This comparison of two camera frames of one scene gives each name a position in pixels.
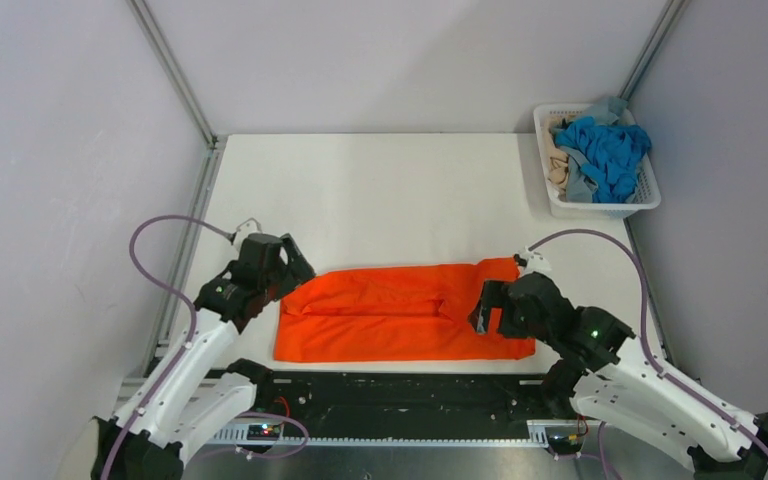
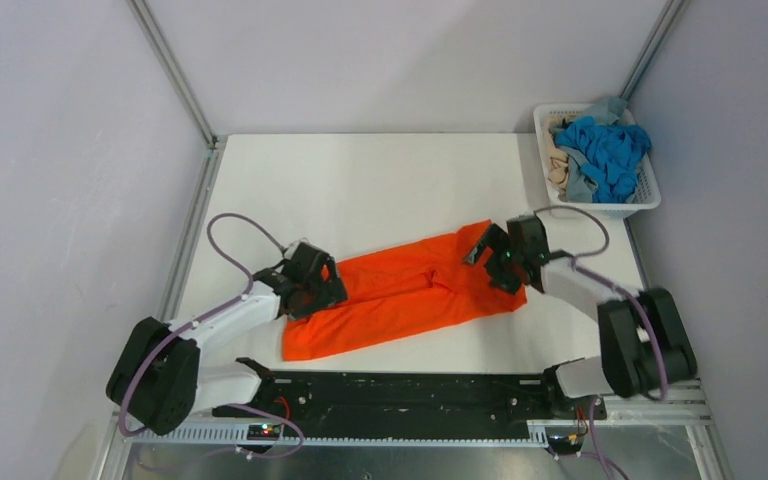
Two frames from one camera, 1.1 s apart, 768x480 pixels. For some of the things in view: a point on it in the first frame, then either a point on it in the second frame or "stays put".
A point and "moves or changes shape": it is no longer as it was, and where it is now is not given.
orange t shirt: (391, 312) moves or changes shape
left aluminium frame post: (173, 67) stays put
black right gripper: (492, 294) → (497, 239)
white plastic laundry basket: (647, 193) stays put
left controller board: (263, 432) stays put
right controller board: (564, 444) stays put
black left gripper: (296, 272) → (331, 292)
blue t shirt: (611, 155) stays put
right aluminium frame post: (650, 48) stays put
